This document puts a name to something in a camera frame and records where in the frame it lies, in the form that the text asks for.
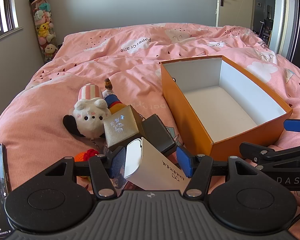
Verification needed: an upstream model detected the gold jewelry box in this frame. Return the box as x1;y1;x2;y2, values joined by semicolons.
102;104;147;153

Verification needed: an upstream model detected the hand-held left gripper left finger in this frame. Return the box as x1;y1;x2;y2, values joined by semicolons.
44;146;127;199

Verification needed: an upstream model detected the dark grey box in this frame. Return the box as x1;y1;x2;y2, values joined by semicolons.
140;114;179;157

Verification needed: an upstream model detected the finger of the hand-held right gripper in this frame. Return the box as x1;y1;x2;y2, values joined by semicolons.
239;142;300;167
283;118;300;132

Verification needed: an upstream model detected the white door frame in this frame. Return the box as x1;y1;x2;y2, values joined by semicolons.
270;0;288;55

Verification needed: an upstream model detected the orange cardboard box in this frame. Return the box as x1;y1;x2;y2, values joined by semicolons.
160;55;293;161

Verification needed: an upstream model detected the grey door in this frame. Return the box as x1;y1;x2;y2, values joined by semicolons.
216;0;255;28

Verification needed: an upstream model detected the white rabbit plush striped hat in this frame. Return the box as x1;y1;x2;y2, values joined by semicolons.
72;84;113;153

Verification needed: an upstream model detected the white glasses case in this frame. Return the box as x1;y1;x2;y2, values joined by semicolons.
124;137;193;191

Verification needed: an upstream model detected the small doll blue yellow outfit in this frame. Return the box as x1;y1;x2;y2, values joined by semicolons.
102;78;124;115

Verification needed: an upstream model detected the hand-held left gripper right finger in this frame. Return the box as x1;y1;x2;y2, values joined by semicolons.
176;145;259;198

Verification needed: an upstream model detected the clear tube of plush toys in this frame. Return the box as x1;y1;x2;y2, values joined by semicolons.
29;0;59;63

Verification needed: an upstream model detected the pink printed duvet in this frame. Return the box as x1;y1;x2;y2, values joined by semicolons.
0;23;300;240

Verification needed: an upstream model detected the orange crochet keychain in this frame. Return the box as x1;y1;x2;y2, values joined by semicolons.
74;149;98;163

